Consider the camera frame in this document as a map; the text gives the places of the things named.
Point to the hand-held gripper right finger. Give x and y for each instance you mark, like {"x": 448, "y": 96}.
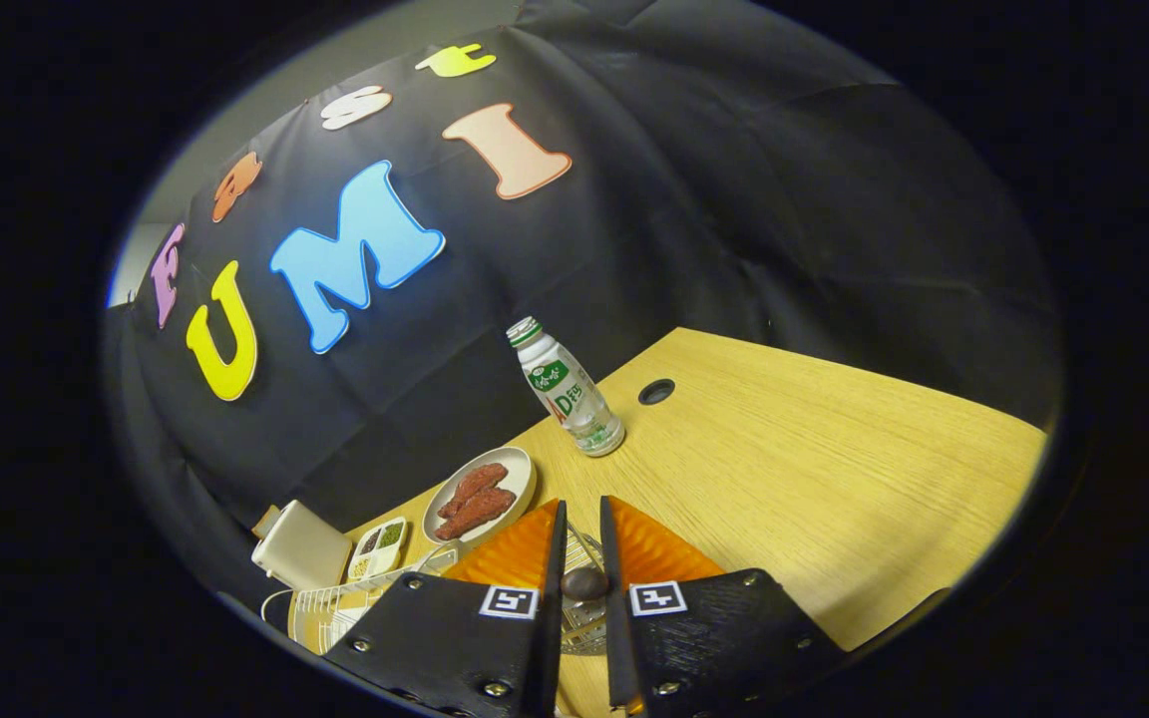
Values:
{"x": 617, "y": 648}

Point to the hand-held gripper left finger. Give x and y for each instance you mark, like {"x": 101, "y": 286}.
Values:
{"x": 553, "y": 648}

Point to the beige round plate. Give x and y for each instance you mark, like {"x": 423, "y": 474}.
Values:
{"x": 520, "y": 477}

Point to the white divided dish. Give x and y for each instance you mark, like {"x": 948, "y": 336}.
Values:
{"x": 382, "y": 552}

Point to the red meat piece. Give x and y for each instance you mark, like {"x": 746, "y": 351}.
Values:
{"x": 480, "y": 512}
{"x": 475, "y": 487}

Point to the pile of green beans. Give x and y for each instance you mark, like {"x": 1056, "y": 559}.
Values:
{"x": 390, "y": 535}

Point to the pile of yellow beans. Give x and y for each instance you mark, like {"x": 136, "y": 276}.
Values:
{"x": 360, "y": 569}

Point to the pile of dark beans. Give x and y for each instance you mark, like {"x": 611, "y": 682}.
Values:
{"x": 370, "y": 540}

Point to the white green label drink bottle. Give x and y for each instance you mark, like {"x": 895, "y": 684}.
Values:
{"x": 567, "y": 391}

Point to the white toaster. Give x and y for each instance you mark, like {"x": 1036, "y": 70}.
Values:
{"x": 300, "y": 548}

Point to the brown toast slice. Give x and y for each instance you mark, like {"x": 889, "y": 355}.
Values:
{"x": 266, "y": 522}

